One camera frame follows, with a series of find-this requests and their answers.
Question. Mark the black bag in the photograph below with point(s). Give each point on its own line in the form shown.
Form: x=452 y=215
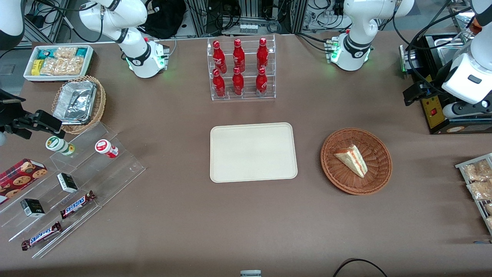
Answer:
x=165 y=19

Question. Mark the tray of bagged snacks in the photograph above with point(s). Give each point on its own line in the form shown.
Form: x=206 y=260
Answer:
x=478 y=207

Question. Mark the cream plastic tray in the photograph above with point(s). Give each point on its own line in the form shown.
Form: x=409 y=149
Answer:
x=253 y=152

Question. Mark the red lid drink bottle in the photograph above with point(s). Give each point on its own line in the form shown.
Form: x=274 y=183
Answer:
x=105 y=148

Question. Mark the red soda bottle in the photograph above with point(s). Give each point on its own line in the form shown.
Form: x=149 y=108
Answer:
x=262 y=54
x=238 y=82
x=238 y=55
x=218 y=84
x=261 y=82
x=218 y=57

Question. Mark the Snickers chocolate bar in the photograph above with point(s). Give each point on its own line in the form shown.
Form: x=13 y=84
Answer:
x=40 y=236
x=77 y=205

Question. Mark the grey connector block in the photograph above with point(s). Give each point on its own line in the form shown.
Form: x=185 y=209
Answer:
x=248 y=28

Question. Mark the clear snack bag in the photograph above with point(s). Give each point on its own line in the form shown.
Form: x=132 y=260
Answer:
x=489 y=208
x=476 y=171
x=480 y=190
x=489 y=223

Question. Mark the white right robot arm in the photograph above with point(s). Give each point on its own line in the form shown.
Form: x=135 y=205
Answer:
x=136 y=57

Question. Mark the triangular sandwich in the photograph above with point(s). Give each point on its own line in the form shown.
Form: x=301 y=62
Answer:
x=351 y=159

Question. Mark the teal snack packet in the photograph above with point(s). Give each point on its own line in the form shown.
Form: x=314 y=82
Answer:
x=81 y=52

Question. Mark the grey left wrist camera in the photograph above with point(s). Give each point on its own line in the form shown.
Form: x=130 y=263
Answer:
x=467 y=109

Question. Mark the yellow snack packet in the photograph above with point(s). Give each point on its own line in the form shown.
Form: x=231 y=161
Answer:
x=36 y=67

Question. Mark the black food warmer machine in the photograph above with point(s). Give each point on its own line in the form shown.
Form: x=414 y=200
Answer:
x=434 y=115

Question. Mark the green lid drink bottle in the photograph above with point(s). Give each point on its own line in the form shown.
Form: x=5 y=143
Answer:
x=57 y=145

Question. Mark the green snack packet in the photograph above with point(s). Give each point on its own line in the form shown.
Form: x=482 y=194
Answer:
x=45 y=54

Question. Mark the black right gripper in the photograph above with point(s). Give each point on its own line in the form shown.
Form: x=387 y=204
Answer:
x=8 y=114

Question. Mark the small blue strip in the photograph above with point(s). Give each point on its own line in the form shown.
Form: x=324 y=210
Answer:
x=482 y=242

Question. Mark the small tan wicker basket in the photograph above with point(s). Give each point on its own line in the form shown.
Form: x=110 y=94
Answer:
x=100 y=104

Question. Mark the large brown wicker basket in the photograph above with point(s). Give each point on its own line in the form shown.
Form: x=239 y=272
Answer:
x=376 y=173

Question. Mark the clear acrylic bottle rack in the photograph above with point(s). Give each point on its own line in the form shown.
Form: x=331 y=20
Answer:
x=248 y=96

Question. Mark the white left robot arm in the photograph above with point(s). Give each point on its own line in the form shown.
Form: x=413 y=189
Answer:
x=357 y=27

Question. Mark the grey device edge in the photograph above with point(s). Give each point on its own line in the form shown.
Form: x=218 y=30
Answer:
x=250 y=273

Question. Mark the red cookie box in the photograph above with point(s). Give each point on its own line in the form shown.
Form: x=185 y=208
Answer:
x=19 y=179

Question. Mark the small black box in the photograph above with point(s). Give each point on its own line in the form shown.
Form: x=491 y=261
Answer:
x=32 y=207
x=67 y=182

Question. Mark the clear acrylic stepped shelf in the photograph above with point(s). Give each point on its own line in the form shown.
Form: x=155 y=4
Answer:
x=103 y=177

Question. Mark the white snack bin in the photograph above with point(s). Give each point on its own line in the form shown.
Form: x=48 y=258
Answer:
x=29 y=77

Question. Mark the clear rice cracker bag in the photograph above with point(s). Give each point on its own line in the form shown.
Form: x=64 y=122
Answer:
x=63 y=66
x=65 y=52

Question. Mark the aluminium foil tray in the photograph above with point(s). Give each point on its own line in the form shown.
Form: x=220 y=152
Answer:
x=75 y=102

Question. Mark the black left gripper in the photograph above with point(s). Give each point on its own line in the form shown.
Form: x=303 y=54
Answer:
x=439 y=76

